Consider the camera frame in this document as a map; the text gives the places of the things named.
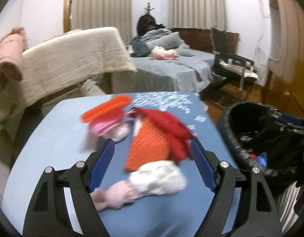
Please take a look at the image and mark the small white tissue ball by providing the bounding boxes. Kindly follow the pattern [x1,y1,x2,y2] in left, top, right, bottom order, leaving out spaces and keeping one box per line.
[104,122,129,143]

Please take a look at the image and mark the wooden coat stand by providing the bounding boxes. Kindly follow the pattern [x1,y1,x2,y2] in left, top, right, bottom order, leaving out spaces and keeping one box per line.
[144,2,154,14]

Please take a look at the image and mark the hanging white cables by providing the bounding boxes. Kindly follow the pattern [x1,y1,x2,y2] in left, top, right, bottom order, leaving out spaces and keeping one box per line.
[254,0,271,72]

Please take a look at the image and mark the right beige curtain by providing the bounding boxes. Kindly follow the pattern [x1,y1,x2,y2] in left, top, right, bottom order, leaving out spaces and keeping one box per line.
[169,0,227,31]

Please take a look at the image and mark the pink foam net sleeve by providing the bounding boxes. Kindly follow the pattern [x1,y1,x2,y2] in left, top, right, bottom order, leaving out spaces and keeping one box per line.
[88,113,125,136]

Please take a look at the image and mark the beige striped blanket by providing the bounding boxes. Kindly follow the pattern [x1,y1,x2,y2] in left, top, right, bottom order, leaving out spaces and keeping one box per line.
[0,27,136,130]

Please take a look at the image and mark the blue patterned table cloth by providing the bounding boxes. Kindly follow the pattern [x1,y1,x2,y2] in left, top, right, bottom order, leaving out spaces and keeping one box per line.
[1,91,241,237]

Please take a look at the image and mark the brown wooden wardrobe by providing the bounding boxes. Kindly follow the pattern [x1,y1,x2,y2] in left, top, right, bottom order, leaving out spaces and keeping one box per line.
[262,0,304,118]

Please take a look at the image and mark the left beige curtain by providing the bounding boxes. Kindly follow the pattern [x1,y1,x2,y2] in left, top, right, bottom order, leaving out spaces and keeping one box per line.
[71,0,132,44]

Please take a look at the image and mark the orange foam net sleeve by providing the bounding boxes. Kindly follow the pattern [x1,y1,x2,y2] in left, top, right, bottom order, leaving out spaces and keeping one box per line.
[125,116,170,172]

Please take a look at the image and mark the bed with grey sheet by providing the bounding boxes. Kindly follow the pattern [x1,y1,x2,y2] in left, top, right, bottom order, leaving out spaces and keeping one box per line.
[132,49,215,93]

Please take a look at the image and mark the pink cloth scrap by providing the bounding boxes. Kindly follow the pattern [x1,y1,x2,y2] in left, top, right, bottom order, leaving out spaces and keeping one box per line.
[90,180,138,211]

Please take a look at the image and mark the blue plastic bag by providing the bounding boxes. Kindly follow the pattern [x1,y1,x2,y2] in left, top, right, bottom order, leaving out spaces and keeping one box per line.
[256,152,268,167]

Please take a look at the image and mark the white tissue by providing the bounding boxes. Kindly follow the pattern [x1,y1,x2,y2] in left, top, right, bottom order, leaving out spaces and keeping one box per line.
[127,161,187,196]

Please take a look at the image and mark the black lined trash bin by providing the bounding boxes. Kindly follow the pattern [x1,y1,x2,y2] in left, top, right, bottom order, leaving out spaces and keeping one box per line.
[217,102,304,236]

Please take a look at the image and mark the white blue medicine box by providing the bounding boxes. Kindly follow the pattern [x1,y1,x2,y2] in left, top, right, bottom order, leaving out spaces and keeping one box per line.
[133,116,143,137]

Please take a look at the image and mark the silver chair cushion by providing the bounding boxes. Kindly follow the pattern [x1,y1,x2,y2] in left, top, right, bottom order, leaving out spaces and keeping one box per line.
[219,59,258,79]

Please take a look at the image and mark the black metal armchair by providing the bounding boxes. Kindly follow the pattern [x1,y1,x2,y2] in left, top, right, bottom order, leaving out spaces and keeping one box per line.
[210,27,258,96]

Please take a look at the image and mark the beige curtain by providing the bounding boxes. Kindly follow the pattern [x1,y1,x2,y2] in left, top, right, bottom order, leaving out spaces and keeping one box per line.
[71,0,132,44]
[169,0,227,31]

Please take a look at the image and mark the pink quilted jacket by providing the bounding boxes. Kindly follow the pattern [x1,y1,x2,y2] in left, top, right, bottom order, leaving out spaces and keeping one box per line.
[0,27,28,81]

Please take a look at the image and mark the red knit glove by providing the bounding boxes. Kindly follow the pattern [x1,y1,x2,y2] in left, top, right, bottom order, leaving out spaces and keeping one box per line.
[130,107,195,165]

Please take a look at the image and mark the pink plush toy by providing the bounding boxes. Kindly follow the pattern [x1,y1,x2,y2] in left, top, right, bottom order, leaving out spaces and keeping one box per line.
[151,46,180,60]

